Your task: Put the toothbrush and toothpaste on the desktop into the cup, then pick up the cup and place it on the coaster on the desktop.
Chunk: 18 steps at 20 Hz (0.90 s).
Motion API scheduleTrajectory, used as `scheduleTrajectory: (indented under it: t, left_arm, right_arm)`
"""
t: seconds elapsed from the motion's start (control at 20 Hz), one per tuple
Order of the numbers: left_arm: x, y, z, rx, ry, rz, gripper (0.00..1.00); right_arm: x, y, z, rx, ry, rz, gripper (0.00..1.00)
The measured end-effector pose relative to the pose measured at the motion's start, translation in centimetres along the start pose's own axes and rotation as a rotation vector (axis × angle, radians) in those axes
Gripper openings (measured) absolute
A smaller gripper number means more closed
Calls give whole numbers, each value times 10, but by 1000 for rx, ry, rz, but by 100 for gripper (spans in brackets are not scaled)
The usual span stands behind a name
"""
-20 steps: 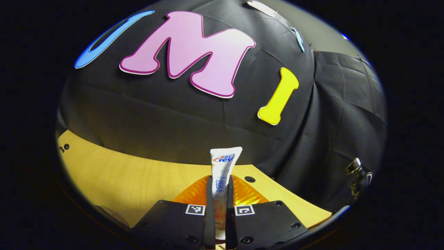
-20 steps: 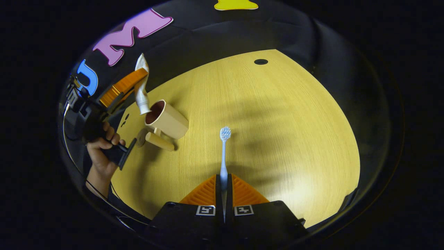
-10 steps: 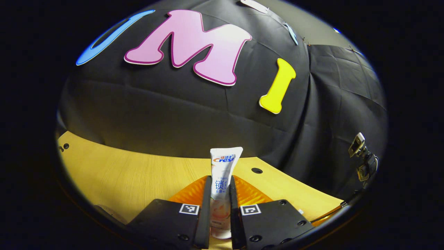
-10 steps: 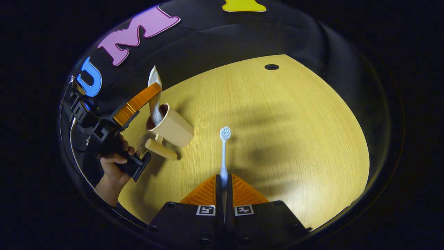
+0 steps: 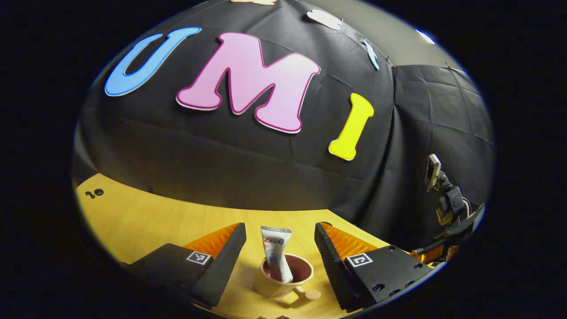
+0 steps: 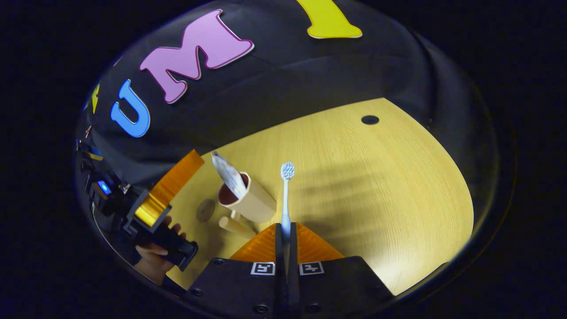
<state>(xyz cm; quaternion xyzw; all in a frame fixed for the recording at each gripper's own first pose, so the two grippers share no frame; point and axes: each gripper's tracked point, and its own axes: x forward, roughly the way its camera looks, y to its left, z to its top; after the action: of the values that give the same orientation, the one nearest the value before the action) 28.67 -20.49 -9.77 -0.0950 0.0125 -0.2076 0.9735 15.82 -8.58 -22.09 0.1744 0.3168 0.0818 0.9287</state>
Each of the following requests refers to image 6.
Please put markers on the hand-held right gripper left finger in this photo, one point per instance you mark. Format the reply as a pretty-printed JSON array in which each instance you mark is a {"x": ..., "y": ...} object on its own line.
[{"x": 279, "y": 252}]

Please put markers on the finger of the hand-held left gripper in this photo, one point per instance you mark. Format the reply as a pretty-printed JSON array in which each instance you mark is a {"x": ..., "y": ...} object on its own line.
[{"x": 172, "y": 181}]

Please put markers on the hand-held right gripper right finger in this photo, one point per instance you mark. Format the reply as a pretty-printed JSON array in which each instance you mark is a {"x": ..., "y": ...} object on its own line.
[{"x": 294, "y": 288}]

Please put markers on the round wooden coaster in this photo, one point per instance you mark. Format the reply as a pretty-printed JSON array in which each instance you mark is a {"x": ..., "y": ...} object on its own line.
[{"x": 205, "y": 211}]

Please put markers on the beige cup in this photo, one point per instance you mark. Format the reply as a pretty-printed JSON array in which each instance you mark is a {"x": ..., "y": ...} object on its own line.
[{"x": 257, "y": 204}]

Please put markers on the light blue toothbrush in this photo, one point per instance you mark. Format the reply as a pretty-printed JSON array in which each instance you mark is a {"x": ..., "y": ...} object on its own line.
[{"x": 286, "y": 199}]

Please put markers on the white toothpaste tube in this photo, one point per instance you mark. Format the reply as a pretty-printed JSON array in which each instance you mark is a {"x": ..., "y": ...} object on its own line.
[{"x": 228, "y": 175}]

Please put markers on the black backdrop cloth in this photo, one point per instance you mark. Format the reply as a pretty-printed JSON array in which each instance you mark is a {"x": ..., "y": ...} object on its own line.
[{"x": 310, "y": 66}]

